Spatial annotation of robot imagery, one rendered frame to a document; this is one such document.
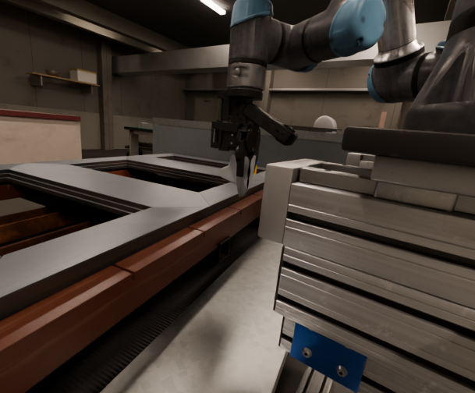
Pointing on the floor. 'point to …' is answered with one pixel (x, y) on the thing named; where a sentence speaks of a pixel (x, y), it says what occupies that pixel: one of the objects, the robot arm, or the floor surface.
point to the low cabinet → (24, 136)
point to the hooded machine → (325, 122)
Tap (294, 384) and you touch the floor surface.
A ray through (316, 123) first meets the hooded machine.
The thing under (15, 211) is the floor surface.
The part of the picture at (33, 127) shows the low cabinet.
